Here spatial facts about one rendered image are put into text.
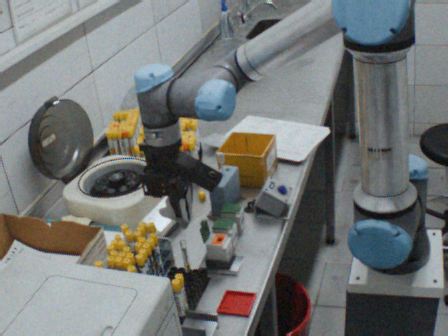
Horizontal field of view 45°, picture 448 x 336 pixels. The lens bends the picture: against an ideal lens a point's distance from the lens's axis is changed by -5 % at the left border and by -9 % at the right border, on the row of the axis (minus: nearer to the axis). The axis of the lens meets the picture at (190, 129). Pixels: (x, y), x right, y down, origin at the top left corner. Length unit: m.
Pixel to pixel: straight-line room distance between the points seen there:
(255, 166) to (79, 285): 0.80
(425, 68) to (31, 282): 3.01
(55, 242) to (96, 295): 0.54
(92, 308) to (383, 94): 0.53
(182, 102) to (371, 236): 0.41
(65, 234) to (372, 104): 0.74
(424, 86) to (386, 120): 2.71
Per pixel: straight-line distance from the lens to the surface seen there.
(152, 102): 1.08
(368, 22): 0.82
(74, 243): 1.30
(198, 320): 1.11
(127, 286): 0.81
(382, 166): 0.94
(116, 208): 1.35
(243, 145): 1.65
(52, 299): 0.82
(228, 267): 1.26
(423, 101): 3.64
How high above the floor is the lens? 1.68
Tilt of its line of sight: 25 degrees down
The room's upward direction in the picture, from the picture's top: 9 degrees counter-clockwise
